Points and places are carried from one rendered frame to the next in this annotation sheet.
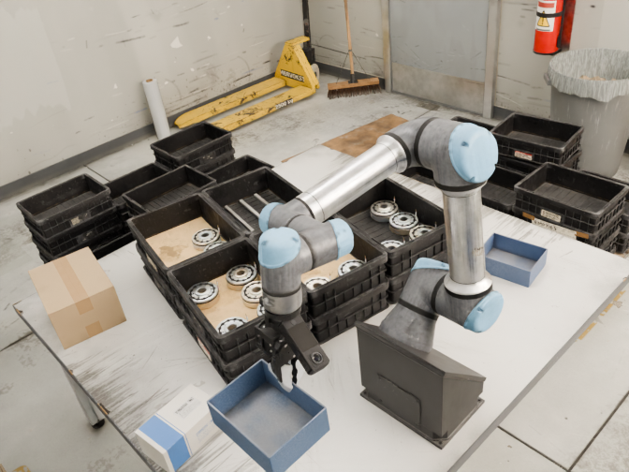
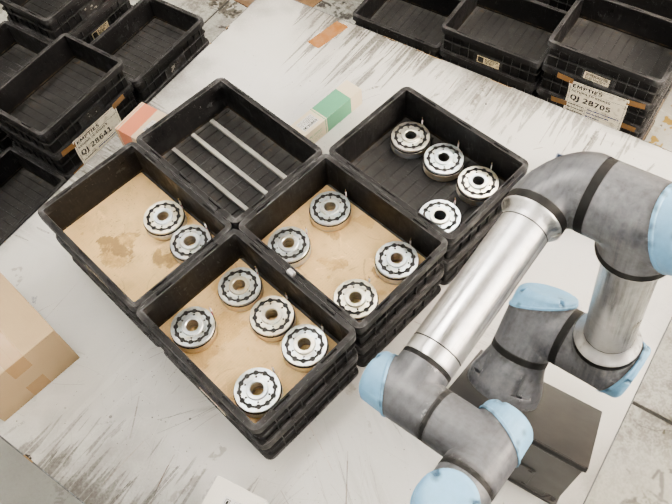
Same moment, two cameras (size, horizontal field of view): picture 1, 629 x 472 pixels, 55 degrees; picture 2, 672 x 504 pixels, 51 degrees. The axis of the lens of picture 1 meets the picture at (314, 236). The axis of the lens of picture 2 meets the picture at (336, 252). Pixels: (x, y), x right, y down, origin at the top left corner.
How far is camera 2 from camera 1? 80 cm
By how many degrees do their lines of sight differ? 25
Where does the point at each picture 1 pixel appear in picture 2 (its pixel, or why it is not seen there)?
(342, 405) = (417, 458)
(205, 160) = (88, 13)
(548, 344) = (649, 324)
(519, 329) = not seen: hidden behind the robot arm
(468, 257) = (626, 331)
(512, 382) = not seen: hidden behind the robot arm
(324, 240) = (503, 465)
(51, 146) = not seen: outside the picture
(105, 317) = (50, 367)
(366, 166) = (511, 267)
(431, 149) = (610, 229)
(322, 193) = (457, 338)
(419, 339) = (531, 399)
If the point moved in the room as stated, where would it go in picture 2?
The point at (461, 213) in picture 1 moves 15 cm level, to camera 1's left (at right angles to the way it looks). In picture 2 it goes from (635, 295) to (542, 324)
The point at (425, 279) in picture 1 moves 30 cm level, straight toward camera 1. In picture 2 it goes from (539, 326) to (580, 491)
